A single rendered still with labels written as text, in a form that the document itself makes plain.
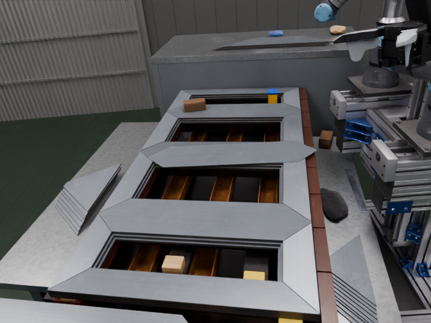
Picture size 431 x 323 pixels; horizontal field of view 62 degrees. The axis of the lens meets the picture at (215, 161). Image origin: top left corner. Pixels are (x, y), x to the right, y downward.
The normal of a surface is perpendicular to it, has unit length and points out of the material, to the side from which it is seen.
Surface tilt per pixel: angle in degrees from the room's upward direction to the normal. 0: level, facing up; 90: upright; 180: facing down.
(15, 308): 0
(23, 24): 90
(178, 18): 90
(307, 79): 90
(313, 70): 90
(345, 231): 0
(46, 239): 0
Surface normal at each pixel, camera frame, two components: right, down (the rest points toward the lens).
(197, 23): 0.02, 0.52
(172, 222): -0.08, -0.85
